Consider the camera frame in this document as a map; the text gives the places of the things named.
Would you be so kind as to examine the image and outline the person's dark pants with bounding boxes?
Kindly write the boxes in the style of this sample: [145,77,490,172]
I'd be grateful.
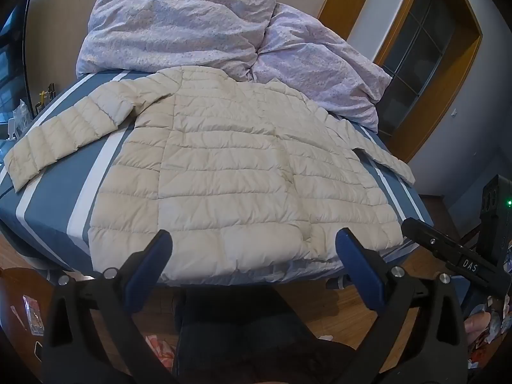
[173,287,363,384]

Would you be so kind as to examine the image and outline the lilac floral quilt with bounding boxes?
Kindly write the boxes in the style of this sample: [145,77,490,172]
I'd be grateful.
[76,0,393,133]

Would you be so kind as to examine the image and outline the blue white striped bed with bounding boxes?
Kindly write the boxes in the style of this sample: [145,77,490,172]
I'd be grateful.
[0,68,435,289]

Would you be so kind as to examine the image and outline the person's right hand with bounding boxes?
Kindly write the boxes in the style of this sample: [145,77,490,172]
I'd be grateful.
[465,314,492,339]

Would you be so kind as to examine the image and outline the colourful printed cloth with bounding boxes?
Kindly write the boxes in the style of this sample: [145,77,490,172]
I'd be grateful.
[467,240,512,371]

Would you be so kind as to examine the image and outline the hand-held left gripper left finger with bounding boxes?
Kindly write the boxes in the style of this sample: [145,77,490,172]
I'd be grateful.
[42,230,177,384]

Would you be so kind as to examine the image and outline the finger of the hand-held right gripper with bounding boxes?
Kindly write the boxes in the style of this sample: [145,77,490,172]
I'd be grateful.
[401,218,465,262]

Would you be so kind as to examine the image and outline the yellow black tool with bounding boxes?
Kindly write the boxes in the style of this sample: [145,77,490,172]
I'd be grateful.
[35,84,56,109]

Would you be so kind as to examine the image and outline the cream puffer jacket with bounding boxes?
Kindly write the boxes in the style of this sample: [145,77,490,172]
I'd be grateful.
[3,66,417,286]

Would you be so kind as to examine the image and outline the dark glass panel door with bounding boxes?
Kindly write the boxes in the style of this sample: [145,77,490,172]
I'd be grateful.
[379,0,457,137]

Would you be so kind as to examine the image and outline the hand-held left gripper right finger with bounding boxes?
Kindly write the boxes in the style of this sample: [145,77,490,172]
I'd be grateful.
[335,227,468,384]

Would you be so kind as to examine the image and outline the clear plastic packet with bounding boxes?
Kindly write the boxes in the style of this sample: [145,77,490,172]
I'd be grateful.
[22,295,45,337]

